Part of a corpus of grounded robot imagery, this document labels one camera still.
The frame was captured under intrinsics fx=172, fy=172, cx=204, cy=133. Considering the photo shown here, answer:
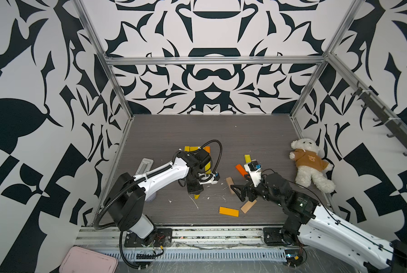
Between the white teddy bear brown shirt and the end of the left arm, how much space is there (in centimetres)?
50

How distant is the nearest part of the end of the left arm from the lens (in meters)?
0.62

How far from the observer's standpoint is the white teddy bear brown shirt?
0.85m
